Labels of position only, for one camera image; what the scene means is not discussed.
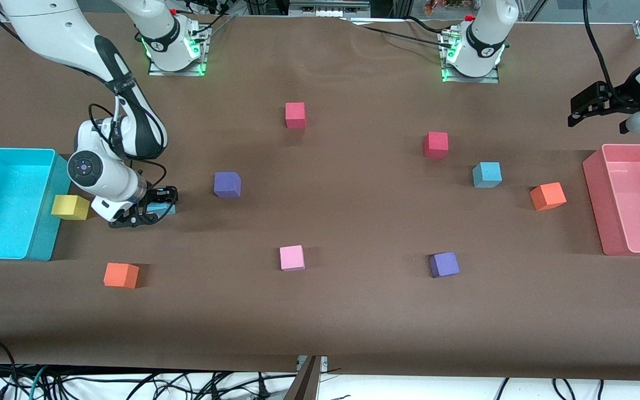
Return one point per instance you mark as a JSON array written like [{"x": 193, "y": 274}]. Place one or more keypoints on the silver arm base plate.
[
  {"x": 178, "y": 73},
  {"x": 473, "y": 79}
]

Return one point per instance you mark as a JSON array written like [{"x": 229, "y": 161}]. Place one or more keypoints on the pink foam cube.
[{"x": 292, "y": 258}]

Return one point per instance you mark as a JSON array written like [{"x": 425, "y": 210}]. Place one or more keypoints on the light blue foam cube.
[
  {"x": 486, "y": 174},
  {"x": 163, "y": 210}
]

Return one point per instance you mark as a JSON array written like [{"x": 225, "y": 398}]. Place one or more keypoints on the purple foam cube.
[
  {"x": 226, "y": 183},
  {"x": 444, "y": 264}
]

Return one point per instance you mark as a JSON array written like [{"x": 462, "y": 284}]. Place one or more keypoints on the orange foam cube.
[
  {"x": 120, "y": 275},
  {"x": 548, "y": 195}
]

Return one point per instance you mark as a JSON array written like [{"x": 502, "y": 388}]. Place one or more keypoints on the pink plastic bin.
[{"x": 636, "y": 200}]

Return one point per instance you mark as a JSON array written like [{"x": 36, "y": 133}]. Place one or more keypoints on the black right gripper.
[{"x": 159, "y": 196}]

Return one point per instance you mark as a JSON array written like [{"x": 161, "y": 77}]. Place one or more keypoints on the brown table cover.
[{"x": 353, "y": 322}]

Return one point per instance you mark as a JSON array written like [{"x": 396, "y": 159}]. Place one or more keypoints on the silver metal bracket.
[{"x": 324, "y": 364}]

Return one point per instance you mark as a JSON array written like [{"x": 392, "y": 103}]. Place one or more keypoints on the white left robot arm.
[{"x": 484, "y": 39}]

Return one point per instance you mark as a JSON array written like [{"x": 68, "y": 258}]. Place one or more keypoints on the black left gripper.
[{"x": 623, "y": 95}]

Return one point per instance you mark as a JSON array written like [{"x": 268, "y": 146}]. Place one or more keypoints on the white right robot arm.
[{"x": 53, "y": 28}]

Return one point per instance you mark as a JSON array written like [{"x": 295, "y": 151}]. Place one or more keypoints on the red foam cube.
[
  {"x": 435, "y": 143},
  {"x": 295, "y": 114}
]

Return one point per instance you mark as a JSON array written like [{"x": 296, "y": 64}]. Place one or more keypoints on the yellow foam cube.
[{"x": 69, "y": 206}]

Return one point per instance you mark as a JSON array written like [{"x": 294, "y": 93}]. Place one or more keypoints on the dark metal post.
[{"x": 303, "y": 389}]

